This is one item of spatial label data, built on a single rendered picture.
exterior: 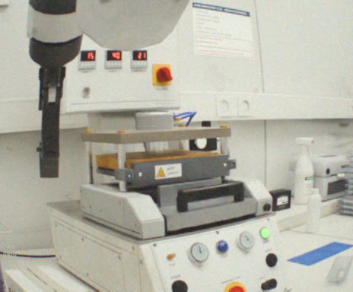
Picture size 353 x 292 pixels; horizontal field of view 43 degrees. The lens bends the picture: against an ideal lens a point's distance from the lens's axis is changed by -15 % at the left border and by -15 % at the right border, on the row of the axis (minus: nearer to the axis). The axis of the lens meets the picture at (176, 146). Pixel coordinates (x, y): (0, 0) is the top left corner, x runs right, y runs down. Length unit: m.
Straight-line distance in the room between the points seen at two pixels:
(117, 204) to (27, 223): 0.60
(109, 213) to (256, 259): 0.31
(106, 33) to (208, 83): 1.37
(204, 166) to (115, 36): 0.64
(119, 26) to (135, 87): 0.80
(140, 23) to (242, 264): 0.65
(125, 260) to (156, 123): 0.31
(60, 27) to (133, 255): 0.49
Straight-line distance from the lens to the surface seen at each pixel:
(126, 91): 1.22
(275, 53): 2.08
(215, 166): 1.08
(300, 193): 1.88
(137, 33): 0.45
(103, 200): 0.99
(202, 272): 0.94
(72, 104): 1.16
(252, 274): 1.01
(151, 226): 0.89
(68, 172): 1.53
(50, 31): 0.57
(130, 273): 0.94
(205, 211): 0.96
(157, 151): 1.10
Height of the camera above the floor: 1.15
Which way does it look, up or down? 4 degrees down
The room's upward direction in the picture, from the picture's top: 2 degrees counter-clockwise
